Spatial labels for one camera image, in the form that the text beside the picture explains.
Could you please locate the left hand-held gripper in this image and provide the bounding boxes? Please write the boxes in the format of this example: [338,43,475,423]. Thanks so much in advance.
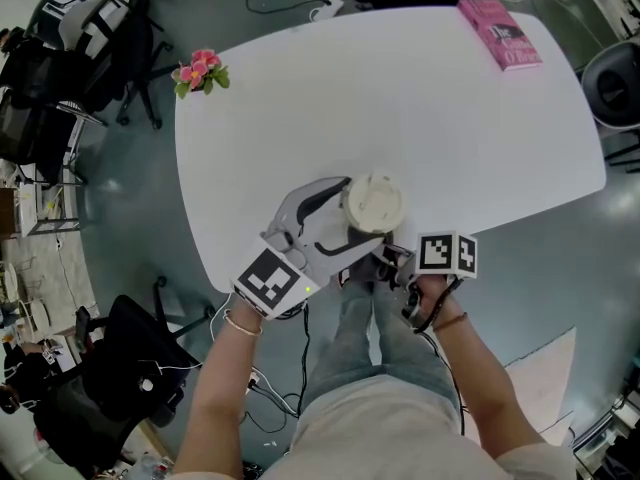
[229,176,386,322]

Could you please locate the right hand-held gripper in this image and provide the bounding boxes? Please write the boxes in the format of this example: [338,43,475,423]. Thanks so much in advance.
[374,231,479,319]

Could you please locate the white lidded cup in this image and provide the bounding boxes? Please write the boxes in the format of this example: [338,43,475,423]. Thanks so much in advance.
[341,169,407,234]

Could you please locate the person's right forearm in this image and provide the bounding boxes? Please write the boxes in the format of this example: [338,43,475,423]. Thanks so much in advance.
[432,317,546,462]

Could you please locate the person's left forearm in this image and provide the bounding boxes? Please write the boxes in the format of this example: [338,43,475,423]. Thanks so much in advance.
[172,297,264,480]

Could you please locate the person's right hand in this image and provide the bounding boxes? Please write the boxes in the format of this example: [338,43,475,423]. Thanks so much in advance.
[417,274,460,328]

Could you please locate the person's grey jeans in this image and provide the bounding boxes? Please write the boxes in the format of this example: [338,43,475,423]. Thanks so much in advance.
[302,280,459,414]

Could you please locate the person's beige shirt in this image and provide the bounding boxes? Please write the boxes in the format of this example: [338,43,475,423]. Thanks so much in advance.
[167,372,576,480]

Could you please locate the beige rug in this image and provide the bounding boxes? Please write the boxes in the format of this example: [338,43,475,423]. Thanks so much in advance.
[502,325,577,447]

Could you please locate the pink potted flowers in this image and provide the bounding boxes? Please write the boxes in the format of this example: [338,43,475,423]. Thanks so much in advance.
[171,48,231,100]

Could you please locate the pink book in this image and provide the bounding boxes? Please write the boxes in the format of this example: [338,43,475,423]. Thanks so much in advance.
[456,0,545,73]

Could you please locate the black mesh armless chair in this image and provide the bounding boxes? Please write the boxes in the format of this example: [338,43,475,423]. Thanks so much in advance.
[0,87,109,187]

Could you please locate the office chair with white jacket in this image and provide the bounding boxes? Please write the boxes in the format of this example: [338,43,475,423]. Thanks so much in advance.
[29,0,176,129]

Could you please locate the right hand-held gripper black cable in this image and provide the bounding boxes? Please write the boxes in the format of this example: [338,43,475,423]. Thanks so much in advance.
[412,275,469,437]

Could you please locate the hand-held gripper black cable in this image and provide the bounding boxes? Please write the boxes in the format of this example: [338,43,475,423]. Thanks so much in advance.
[412,275,469,437]
[244,302,314,434]

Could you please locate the brown bracelet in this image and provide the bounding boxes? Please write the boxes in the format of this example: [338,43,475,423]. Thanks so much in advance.
[432,311,470,333]

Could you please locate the left hand-held gripper black cable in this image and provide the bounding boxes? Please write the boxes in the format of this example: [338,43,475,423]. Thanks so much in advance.
[244,302,314,434]

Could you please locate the gold bracelet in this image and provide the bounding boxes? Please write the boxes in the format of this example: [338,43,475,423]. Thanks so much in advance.
[223,309,264,338]

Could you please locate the white cable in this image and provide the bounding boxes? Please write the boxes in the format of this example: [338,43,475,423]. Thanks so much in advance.
[139,292,234,369]

